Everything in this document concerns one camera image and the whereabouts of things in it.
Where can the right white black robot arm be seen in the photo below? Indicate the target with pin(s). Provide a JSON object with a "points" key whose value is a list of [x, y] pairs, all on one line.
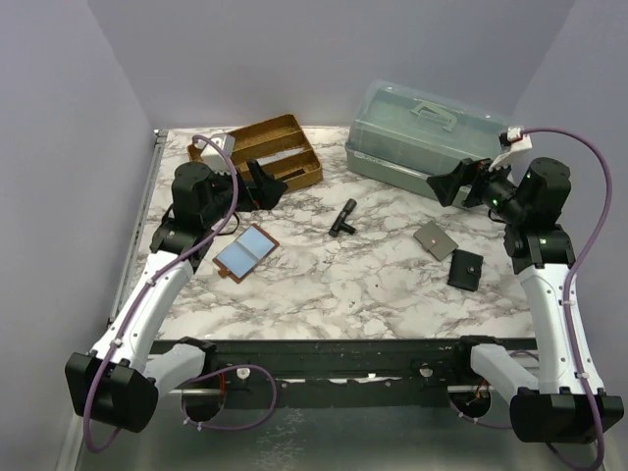
{"points": [[565, 401]]}

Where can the black item in tray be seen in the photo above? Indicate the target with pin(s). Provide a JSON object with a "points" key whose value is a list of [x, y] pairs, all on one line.
{"points": [[293, 174]]}

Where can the white card in tray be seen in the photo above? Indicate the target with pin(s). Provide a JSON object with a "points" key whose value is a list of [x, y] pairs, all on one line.
{"points": [[280, 155]]}

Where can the green clear-lid storage box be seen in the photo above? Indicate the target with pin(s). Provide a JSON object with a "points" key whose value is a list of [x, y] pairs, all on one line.
{"points": [[402, 136]]}

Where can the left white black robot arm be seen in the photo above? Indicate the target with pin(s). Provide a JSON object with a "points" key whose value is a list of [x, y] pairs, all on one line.
{"points": [[116, 382]]}

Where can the brown woven organizer tray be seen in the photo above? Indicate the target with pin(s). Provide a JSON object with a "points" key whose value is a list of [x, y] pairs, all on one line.
{"points": [[281, 148]]}

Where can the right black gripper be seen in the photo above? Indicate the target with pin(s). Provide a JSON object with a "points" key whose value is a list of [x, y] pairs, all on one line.
{"points": [[448, 185]]}

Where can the aluminium side rail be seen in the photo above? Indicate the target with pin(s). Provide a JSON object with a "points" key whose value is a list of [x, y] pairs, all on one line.
{"points": [[136, 234]]}

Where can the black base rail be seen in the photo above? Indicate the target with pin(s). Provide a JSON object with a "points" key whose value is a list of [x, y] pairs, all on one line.
{"points": [[363, 373]]}

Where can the black T-shaped tool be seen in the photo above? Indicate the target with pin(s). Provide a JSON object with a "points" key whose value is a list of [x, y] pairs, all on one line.
{"points": [[340, 224]]}

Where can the grey card holder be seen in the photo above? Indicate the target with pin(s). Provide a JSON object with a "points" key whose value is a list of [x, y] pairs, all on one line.
{"points": [[435, 241]]}

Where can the brown blue open card holder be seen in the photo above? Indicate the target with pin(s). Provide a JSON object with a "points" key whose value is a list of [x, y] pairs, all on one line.
{"points": [[238, 259]]}

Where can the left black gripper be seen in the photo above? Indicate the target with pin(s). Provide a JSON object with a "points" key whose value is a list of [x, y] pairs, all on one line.
{"points": [[267, 191]]}

